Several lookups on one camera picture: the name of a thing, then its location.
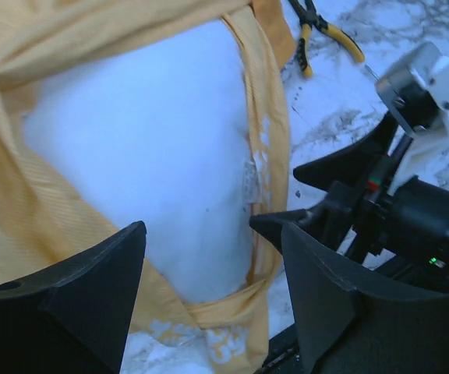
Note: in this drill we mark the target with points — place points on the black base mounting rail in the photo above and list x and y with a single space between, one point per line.
283 355

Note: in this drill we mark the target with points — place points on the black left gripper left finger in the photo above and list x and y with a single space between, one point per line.
74 316

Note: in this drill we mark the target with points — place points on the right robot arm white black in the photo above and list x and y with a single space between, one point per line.
411 222

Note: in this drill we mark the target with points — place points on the white pillow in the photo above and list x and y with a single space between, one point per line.
160 134

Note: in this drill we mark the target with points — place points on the yellow handled screwdriver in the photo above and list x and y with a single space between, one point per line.
372 73

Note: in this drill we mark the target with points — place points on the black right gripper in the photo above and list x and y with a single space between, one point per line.
356 179

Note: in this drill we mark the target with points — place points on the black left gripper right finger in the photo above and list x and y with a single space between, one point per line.
353 320

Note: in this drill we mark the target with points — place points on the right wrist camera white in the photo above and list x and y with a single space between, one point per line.
415 90

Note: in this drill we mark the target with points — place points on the orange Mickey Mouse pillowcase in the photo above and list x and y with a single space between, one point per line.
43 219

